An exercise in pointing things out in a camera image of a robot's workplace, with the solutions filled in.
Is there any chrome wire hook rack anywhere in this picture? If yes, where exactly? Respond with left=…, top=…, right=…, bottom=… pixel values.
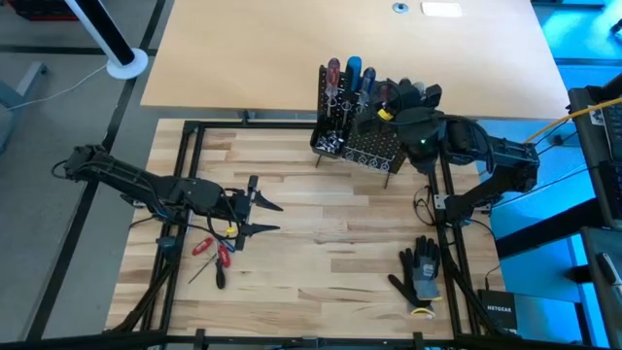
left=347, top=149, right=393, bottom=172

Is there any black network switch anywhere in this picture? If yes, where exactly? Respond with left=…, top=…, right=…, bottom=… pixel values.
left=477, top=288, right=519, bottom=335

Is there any black equipment cart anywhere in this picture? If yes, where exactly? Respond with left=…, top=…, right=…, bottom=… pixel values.
left=567, top=72, right=622, bottom=230

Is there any black side table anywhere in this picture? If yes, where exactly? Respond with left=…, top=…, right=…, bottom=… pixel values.
left=580, top=226, right=622, bottom=350

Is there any dark red crate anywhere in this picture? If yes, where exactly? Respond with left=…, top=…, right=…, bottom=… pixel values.
left=7, top=0, right=79, bottom=22

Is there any black pegboard bin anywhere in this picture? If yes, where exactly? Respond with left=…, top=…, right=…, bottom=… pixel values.
left=310, top=126, right=352, bottom=158

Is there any white desk pad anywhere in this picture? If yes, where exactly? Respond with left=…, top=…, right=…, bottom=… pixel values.
left=421, top=1, right=465, bottom=18

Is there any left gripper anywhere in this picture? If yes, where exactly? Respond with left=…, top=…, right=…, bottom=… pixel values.
left=213, top=175, right=285, bottom=252

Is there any chrome wire ring rack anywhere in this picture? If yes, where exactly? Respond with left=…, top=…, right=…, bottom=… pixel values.
left=323, top=94, right=390, bottom=125

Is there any grey table leg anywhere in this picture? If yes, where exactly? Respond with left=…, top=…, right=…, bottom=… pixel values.
left=0, top=61, right=49, bottom=153

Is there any black looped gripper cable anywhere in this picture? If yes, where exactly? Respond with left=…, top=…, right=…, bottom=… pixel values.
left=376, top=85, right=405, bottom=123
left=206, top=187, right=247, bottom=243

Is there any dark blue handle screwdriver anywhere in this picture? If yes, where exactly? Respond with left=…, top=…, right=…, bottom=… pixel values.
left=357, top=66, right=377, bottom=116

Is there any black metal pegboard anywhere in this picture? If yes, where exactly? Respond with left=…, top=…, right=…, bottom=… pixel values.
left=309, top=63, right=414, bottom=191

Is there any beige desk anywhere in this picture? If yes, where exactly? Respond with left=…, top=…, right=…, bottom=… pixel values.
left=140, top=0, right=570, bottom=122

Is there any black aluminium table frame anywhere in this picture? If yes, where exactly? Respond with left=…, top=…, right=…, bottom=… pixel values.
left=104, top=120, right=492, bottom=350

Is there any white post round base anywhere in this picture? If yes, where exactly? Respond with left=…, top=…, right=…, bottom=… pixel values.
left=64, top=0, right=150, bottom=81

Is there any yellow cable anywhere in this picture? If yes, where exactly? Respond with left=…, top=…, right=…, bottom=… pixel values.
left=523, top=95, right=622, bottom=145

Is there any blue black handle screwdriver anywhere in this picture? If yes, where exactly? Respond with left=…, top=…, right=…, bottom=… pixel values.
left=339, top=54, right=363, bottom=128

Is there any white floor cable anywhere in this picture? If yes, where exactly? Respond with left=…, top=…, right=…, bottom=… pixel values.
left=8, top=61, right=111, bottom=112

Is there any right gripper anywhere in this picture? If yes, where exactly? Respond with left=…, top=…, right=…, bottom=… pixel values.
left=388, top=84, right=446, bottom=128

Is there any clear red handle screwdriver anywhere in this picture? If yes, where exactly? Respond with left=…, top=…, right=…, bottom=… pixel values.
left=326, top=56, right=341, bottom=119

